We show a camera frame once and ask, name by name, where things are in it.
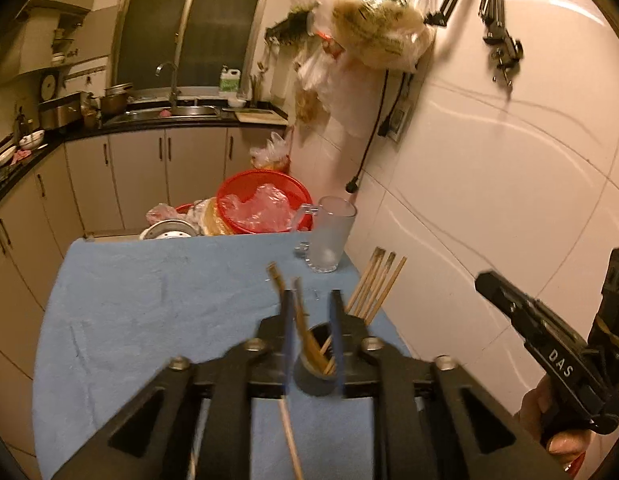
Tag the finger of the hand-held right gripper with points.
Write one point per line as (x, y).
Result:
(504, 297)

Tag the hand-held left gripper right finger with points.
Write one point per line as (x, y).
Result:
(339, 340)

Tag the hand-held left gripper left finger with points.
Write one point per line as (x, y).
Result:
(288, 340)

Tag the long wooden chopstick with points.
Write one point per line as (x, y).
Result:
(291, 440)
(307, 320)

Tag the black plastic cup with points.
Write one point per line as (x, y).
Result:
(312, 382)

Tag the bunch of wooden chopsticks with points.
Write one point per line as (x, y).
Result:
(378, 280)

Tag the person's right hand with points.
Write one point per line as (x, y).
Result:
(532, 410)

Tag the clear glass mug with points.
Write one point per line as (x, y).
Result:
(332, 240)

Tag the blue table cloth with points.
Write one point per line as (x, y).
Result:
(164, 300)

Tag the clear plastic bag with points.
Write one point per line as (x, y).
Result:
(259, 210)

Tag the yellow plastic bag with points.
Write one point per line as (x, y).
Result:
(212, 217)

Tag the red plastic basket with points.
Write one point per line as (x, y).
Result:
(269, 182)

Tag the round metal pan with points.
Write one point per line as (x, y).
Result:
(167, 232)

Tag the pink plastic bag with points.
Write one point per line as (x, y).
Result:
(159, 212)

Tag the small white plastic bag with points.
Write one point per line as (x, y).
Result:
(269, 152)

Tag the wooden cutting board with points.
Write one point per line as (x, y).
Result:
(259, 116)

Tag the steel kitchen sink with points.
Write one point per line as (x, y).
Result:
(189, 111)

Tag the hanging white plastic bags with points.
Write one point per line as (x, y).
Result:
(339, 90)

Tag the white jug green label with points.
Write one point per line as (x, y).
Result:
(229, 81)

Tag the chrome faucet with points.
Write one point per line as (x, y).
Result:
(173, 85)

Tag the metal cooking pot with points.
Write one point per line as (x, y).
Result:
(114, 102)

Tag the clear bag of dried noodles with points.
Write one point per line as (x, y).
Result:
(379, 25)

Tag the metal toaster oven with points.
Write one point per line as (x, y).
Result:
(57, 115)

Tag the white ceramic bowl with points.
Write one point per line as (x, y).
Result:
(4, 155)

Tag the kitchen window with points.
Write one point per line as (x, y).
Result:
(149, 25)

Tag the kitchen scale round dial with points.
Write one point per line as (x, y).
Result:
(49, 85)

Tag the wall power socket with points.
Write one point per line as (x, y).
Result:
(399, 117)

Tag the wall utensil rack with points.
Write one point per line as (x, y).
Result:
(289, 22)

